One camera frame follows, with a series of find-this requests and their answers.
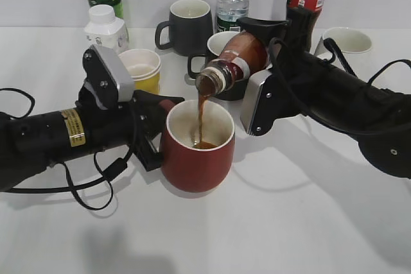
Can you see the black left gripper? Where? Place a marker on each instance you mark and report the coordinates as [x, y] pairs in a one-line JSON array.
[[134, 124]]

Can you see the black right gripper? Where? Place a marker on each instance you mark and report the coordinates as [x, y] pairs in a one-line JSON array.
[[297, 74]]

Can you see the brown Nescafe coffee bottle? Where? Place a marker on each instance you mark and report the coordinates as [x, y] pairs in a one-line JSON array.
[[240, 58]]

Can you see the dark red ceramic mug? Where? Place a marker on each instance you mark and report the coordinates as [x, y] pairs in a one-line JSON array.
[[188, 168]]

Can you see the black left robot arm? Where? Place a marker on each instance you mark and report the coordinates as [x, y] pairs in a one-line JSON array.
[[31, 144]]

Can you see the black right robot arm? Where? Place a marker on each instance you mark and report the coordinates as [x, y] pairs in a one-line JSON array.
[[327, 91]]

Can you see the yellow paper cup stack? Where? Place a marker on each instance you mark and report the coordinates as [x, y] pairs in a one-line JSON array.
[[144, 66]]

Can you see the clear water bottle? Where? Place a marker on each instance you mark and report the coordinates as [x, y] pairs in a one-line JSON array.
[[228, 12]]

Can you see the cola bottle red label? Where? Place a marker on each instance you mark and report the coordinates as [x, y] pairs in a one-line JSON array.
[[303, 15]]

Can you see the dark grey ceramic mug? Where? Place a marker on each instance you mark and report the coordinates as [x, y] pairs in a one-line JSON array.
[[188, 28]]

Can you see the white ceramic mug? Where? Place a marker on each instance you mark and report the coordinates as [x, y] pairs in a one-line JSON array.
[[355, 46]]

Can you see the white yogurt bottle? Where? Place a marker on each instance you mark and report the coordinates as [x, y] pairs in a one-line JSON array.
[[105, 29]]

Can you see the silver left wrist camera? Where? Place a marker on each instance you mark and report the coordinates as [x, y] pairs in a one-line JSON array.
[[107, 79]]

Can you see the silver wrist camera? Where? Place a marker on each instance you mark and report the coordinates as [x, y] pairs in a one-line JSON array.
[[107, 79], [257, 115]]

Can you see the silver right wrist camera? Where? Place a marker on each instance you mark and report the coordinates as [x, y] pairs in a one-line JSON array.
[[257, 115]]

